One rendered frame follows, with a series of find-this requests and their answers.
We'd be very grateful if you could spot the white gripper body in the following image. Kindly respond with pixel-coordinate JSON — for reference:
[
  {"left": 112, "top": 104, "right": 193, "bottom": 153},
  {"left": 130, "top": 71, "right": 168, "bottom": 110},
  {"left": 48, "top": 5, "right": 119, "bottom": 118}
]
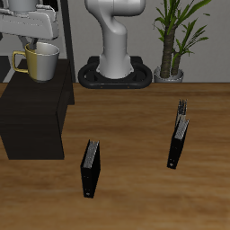
[{"left": 0, "top": 11, "right": 60, "bottom": 41}]

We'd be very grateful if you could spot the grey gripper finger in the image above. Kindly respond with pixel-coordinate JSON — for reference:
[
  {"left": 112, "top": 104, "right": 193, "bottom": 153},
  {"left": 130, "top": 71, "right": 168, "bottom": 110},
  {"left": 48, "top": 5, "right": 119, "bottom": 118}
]
[
  {"left": 18, "top": 35, "right": 31, "bottom": 49},
  {"left": 29, "top": 38, "right": 39, "bottom": 51}
]

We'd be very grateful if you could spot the white-yellow mug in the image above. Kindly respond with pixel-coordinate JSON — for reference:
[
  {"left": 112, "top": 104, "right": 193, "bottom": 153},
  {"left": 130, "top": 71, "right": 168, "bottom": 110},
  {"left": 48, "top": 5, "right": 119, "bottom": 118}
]
[{"left": 12, "top": 41, "right": 61, "bottom": 84}]

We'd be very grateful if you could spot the dark wooden cabinet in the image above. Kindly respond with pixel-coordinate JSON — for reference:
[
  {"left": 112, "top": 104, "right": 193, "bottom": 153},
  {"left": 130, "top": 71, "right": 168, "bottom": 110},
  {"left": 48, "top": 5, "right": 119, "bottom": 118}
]
[{"left": 0, "top": 57, "right": 75, "bottom": 161}]

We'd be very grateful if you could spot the pot plant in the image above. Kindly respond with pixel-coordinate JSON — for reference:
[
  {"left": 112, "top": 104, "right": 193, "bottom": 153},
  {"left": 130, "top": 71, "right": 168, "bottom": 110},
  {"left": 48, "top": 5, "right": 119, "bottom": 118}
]
[{"left": 152, "top": 0, "right": 212, "bottom": 84}]

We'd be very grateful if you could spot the black book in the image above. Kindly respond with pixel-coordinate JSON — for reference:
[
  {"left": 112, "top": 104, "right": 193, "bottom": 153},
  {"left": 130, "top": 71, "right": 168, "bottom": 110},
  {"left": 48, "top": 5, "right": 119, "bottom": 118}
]
[
  {"left": 166, "top": 119, "right": 190, "bottom": 171},
  {"left": 79, "top": 138, "right": 102, "bottom": 199}
]

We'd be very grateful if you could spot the flat black base plate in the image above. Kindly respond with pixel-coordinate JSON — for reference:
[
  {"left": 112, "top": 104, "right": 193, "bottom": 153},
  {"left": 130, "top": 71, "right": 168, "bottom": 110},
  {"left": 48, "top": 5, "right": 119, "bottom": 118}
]
[{"left": 77, "top": 55, "right": 154, "bottom": 90}]

